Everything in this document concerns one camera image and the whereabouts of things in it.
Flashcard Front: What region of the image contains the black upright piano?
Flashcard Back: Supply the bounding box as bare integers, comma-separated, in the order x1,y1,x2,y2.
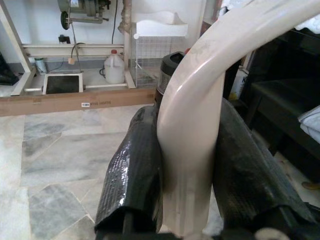
251,23,320,85

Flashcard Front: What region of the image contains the black wooden bench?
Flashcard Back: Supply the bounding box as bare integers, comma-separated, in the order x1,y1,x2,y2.
246,78,320,181

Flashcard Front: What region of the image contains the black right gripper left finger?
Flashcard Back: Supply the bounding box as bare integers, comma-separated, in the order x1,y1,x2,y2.
94,104,165,235

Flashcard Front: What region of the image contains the translucent jug with red cap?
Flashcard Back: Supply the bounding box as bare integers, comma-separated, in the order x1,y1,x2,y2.
102,48,126,85

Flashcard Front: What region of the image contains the white folded bedding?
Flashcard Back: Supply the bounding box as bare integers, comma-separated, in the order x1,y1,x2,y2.
297,104,320,141

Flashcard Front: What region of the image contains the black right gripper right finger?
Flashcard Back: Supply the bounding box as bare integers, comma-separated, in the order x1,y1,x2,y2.
211,98,316,227

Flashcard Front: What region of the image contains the brown wrapped pipe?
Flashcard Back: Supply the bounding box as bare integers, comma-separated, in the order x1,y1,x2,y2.
118,0,133,36

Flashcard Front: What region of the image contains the white sewing table frame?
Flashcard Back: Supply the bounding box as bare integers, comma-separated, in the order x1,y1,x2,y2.
0,0,137,97

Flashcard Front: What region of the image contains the white lace cloth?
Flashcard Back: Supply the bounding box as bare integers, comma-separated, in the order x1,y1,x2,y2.
294,12,320,33

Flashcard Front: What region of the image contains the green sewing machine motor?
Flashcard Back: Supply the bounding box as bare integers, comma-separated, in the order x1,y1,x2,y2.
56,0,113,31

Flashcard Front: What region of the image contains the white wire mesh cage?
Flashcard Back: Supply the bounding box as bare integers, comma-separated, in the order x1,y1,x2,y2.
134,34,175,89

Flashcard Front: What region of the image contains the long cardboard box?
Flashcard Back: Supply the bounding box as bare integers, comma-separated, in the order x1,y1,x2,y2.
0,88,156,118

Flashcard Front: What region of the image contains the black cylindrical appliance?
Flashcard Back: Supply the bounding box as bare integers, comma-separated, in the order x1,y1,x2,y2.
152,50,190,112

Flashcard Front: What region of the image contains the white printed carton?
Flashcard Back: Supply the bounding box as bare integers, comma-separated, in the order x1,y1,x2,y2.
227,66,250,101

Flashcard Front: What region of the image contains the black bag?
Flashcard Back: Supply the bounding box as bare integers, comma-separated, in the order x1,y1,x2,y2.
0,51,20,85

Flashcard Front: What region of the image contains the white wavy wooden shelf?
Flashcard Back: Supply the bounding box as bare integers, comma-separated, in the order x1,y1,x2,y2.
133,10,189,39

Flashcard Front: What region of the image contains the green lidded jar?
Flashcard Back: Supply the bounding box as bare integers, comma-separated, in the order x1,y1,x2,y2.
34,57,48,75

